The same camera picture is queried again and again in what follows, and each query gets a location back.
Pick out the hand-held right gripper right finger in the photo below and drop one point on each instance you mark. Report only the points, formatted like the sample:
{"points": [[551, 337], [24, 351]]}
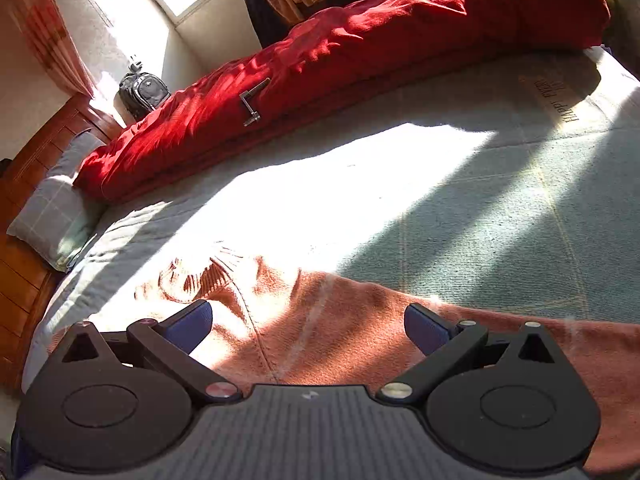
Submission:
{"points": [[425, 330]]}

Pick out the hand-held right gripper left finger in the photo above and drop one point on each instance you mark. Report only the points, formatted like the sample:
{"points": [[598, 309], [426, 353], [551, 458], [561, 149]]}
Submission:
{"points": [[192, 325]]}

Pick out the salmon knit sweater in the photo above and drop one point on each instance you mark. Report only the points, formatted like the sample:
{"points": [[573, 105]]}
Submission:
{"points": [[350, 320]]}

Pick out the bed with grey-green checked sheet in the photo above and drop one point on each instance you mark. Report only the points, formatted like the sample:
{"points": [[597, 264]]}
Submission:
{"points": [[450, 200]]}

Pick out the wooden headboard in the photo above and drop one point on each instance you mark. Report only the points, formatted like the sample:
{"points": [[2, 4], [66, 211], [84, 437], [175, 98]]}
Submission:
{"points": [[20, 285]]}

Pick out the grey checked pillow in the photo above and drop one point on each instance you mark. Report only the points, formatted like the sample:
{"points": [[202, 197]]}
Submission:
{"points": [[50, 210]]}

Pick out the grey metal crank tool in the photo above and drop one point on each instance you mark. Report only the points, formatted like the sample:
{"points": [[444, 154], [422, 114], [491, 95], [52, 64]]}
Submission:
{"points": [[248, 102]]}

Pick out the grey backpack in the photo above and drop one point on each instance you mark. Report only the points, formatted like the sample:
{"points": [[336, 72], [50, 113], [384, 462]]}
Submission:
{"points": [[142, 92]]}

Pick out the dark cloth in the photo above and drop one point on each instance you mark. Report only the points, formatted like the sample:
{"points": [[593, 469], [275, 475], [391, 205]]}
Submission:
{"points": [[5, 170]]}

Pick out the red duvet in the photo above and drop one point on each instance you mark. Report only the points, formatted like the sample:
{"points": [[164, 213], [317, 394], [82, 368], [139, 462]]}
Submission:
{"points": [[350, 45]]}

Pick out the dark hanging garment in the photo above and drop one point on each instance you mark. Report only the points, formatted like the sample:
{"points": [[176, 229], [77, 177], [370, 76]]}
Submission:
{"points": [[265, 20]]}

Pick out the striped pink curtain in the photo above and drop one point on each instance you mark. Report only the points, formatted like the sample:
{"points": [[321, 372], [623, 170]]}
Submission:
{"points": [[45, 25]]}

